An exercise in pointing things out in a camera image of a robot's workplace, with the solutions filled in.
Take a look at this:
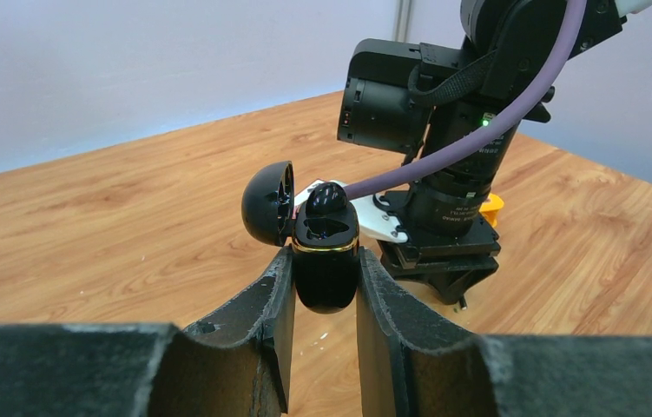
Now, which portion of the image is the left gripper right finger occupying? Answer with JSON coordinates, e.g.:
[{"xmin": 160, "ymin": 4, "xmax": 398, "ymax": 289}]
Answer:
[{"xmin": 356, "ymin": 249, "xmax": 652, "ymax": 416}]

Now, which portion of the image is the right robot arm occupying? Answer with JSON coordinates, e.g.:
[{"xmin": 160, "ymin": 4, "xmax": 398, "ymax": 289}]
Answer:
[{"xmin": 337, "ymin": 1, "xmax": 649, "ymax": 304}]

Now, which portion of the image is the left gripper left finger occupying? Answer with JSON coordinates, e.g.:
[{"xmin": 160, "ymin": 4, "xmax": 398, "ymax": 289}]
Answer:
[{"xmin": 0, "ymin": 248, "xmax": 295, "ymax": 416}]

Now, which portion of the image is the yellow orange toy ring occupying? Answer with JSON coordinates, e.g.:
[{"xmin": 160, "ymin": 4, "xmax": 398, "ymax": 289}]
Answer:
[{"xmin": 479, "ymin": 193, "xmax": 505, "ymax": 229}]

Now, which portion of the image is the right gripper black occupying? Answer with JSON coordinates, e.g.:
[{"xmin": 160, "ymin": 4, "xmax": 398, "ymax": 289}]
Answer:
[{"xmin": 376, "ymin": 189, "xmax": 501, "ymax": 305}]

